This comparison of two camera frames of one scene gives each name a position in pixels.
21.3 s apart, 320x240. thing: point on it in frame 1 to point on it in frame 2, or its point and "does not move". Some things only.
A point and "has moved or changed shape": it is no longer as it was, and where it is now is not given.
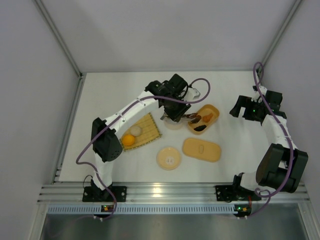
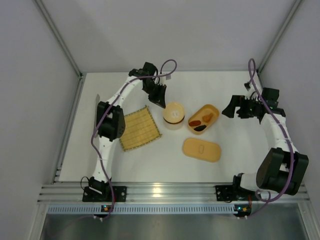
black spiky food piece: x=200 y=127 does not move
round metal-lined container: x=173 y=125 does not move
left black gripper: x=176 y=112 to x=153 y=90
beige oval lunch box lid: x=202 y=150 does not move
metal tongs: x=190 y=115 to x=97 y=100
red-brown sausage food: x=197 y=118 has moved or changed shape
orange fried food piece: x=207 y=118 does not move
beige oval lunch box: x=209 y=114 does not move
